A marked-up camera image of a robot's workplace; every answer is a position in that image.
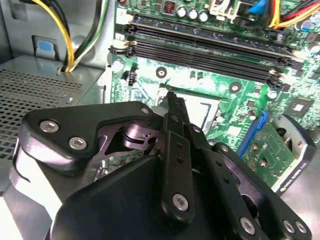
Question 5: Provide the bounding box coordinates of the silver CPU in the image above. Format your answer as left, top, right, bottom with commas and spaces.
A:
183, 98, 222, 133

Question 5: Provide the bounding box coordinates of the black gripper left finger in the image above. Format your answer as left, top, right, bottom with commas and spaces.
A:
17, 90, 198, 225

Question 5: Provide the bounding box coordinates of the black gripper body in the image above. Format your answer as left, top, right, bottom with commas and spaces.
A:
51, 155, 242, 240

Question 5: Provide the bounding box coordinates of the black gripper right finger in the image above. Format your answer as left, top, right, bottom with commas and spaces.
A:
177, 96, 313, 240

